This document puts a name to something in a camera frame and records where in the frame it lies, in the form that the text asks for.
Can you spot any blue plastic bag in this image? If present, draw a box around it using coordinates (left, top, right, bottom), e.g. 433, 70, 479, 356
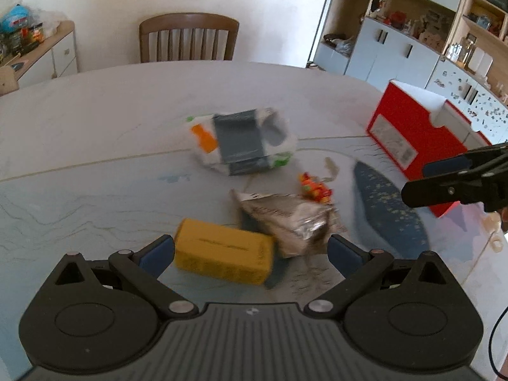
0, 4, 31, 33

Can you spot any wooden wall shelf unit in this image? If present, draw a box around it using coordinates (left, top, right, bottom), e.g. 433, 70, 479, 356
313, 0, 508, 148

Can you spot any glass jar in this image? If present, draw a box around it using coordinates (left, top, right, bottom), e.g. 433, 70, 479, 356
456, 33, 478, 67

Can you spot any silver foil bag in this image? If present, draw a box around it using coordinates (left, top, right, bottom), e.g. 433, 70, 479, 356
231, 189, 343, 259

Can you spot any black cable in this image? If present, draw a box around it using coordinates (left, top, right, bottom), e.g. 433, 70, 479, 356
488, 305, 508, 378

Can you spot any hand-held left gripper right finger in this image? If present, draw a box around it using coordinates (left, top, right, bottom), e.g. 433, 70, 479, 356
305, 234, 453, 319

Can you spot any light printed tablecloth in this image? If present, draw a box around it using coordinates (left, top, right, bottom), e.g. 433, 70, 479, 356
0, 60, 508, 381

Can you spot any clear plastic bag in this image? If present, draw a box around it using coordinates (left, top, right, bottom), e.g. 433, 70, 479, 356
37, 7, 65, 37

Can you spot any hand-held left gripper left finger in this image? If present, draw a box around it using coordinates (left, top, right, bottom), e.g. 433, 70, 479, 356
55, 235, 199, 319

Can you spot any white and grey plastic package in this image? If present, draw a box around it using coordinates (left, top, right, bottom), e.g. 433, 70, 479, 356
186, 106, 299, 177

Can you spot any red cardboard box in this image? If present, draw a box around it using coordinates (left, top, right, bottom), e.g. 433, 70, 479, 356
365, 79, 493, 219

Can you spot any white box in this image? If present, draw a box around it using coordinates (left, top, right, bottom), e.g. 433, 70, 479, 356
470, 46, 495, 77

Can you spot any grey bag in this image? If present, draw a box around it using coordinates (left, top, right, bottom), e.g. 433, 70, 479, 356
323, 33, 357, 57

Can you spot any orange candy packet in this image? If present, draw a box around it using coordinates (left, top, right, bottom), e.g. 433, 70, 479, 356
299, 171, 334, 204

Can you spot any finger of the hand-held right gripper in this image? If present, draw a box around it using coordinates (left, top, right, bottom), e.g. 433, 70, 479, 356
401, 174, 484, 209
421, 154, 474, 180

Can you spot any white side cabinet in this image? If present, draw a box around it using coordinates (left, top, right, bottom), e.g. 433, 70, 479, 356
0, 20, 79, 97

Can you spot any brown wooden chair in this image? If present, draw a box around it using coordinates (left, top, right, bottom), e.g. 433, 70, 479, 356
138, 12, 240, 64

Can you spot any yellow box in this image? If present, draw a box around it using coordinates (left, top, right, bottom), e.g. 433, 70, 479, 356
173, 217, 276, 286

